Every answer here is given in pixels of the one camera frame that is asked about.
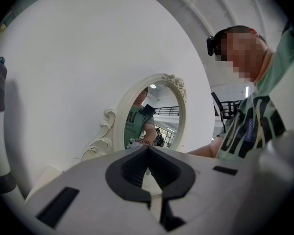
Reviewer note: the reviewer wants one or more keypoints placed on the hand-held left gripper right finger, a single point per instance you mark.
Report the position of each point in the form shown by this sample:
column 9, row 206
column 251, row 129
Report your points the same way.
column 176, row 180

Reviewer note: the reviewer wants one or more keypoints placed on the person's green printed shirt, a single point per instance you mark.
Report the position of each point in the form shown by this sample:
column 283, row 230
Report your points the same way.
column 257, row 121

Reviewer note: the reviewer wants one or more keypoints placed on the black head-worn camera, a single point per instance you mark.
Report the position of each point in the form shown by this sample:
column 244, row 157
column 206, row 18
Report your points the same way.
column 211, row 46

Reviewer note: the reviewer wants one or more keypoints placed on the black metal stand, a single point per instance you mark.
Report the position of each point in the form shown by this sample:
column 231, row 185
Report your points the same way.
column 226, row 111

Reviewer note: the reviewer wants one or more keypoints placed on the person's right forearm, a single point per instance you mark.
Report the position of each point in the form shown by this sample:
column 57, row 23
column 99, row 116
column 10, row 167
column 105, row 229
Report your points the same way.
column 203, row 152

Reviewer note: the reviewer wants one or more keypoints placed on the person's head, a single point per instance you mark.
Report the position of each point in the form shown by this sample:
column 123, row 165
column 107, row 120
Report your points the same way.
column 245, row 55

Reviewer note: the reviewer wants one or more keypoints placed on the white ornate oval vanity mirror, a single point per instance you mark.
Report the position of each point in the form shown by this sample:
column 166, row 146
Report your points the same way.
column 117, row 124

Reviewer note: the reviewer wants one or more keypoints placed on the white pole with dark band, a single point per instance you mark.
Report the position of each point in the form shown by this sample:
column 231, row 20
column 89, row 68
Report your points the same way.
column 0, row 153

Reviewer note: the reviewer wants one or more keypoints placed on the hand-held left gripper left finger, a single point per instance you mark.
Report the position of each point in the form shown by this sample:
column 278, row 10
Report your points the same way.
column 127, row 180

